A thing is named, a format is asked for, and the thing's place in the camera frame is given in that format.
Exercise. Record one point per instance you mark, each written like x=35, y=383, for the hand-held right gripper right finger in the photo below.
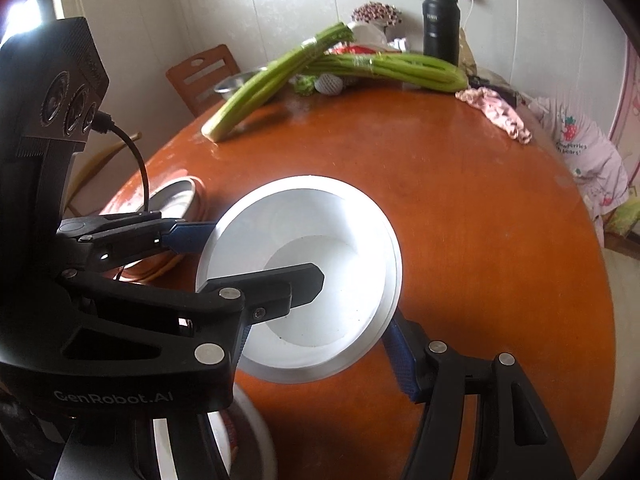
x=402, y=365

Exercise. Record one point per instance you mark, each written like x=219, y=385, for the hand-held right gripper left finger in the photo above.
x=195, y=455

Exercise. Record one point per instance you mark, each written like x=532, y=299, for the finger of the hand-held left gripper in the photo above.
x=190, y=237
x=295, y=285

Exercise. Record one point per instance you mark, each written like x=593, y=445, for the red instant noodle cup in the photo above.
x=325, y=220
x=234, y=430

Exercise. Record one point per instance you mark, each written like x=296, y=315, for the orange bear-shaped plate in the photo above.
x=120, y=205

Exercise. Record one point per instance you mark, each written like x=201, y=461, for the light wooden armchair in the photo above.
x=97, y=160

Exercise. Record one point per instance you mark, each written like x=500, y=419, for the celery bunch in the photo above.
x=400, y=67
x=250, y=95

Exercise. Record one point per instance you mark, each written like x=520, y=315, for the small steel bowl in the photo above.
x=235, y=82

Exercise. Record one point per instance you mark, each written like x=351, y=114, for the brown wooden chair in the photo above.
x=200, y=75

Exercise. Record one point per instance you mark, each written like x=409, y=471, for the window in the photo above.
x=30, y=15

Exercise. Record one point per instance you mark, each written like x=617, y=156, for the foam netted fruit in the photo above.
x=330, y=84

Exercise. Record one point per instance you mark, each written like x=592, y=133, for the red snack packet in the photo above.
x=355, y=50

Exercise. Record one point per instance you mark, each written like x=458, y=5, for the white plastic bag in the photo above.
x=370, y=35

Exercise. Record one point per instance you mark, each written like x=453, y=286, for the pink cloth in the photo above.
x=495, y=110

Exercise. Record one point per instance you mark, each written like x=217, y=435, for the pink strawberry print jacket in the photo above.
x=585, y=160

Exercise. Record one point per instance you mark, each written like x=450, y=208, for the brown paper bag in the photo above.
x=467, y=55

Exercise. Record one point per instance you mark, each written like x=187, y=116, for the black thermos bottle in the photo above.
x=440, y=30

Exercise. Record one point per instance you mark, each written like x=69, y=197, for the pink cartoon curtain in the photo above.
x=627, y=110

